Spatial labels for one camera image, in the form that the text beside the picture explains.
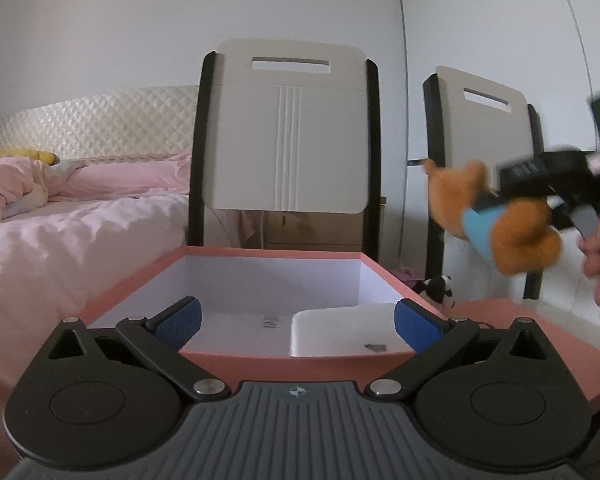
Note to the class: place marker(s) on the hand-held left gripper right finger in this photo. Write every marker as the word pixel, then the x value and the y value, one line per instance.
pixel 417 326

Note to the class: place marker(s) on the black and white plush toy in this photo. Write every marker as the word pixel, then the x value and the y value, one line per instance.
pixel 437 292

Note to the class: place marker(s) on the pink bed blanket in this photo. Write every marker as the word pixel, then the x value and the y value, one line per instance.
pixel 80 230

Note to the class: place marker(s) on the brown teddy bear blue shirt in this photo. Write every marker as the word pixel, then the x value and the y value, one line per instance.
pixel 520 232

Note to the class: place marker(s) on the yellow plush toy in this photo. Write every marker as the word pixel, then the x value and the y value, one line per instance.
pixel 27 154

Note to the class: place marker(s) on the pink cardboard box white inside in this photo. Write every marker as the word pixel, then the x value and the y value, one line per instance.
pixel 260 285

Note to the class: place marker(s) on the small grey metal piece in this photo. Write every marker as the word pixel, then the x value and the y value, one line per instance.
pixel 376 346

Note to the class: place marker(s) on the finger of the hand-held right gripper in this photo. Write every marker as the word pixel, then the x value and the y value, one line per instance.
pixel 490 200

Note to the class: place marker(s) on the white quilted headboard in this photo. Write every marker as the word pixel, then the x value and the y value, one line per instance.
pixel 95 120

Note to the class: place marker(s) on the white chair black frame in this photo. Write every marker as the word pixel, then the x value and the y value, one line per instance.
pixel 290 145
pixel 485 125

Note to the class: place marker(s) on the small pink floor item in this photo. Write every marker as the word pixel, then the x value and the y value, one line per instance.
pixel 407 272

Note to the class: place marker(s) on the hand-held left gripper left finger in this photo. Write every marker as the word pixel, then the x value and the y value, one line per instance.
pixel 177 325

